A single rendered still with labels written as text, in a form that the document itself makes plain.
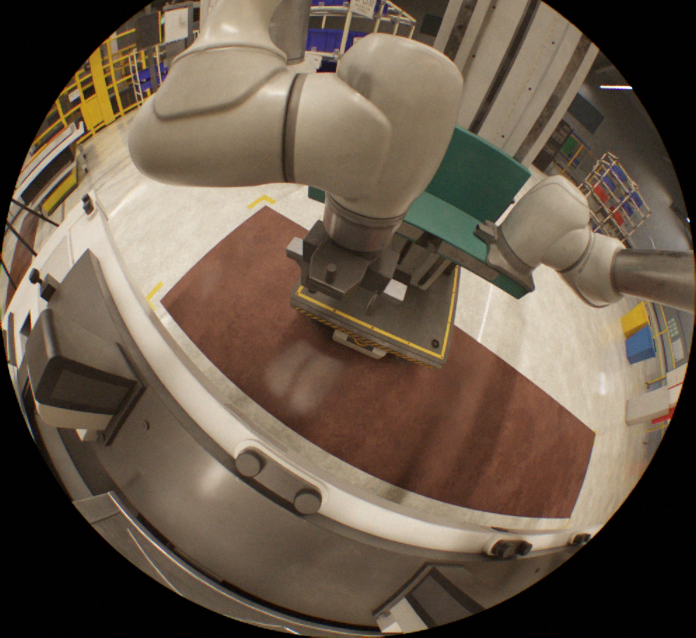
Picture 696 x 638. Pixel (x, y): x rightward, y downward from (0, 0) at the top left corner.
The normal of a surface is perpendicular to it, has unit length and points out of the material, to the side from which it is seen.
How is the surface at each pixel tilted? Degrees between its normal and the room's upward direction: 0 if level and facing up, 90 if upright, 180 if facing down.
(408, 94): 75
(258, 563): 0
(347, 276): 0
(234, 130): 68
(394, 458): 0
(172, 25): 90
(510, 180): 90
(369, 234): 90
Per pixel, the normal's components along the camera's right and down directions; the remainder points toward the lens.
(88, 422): 0.82, 0.55
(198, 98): 0.14, 0.54
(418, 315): 0.17, -0.47
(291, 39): 0.62, 0.77
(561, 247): -0.48, 0.70
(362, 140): -0.08, 0.83
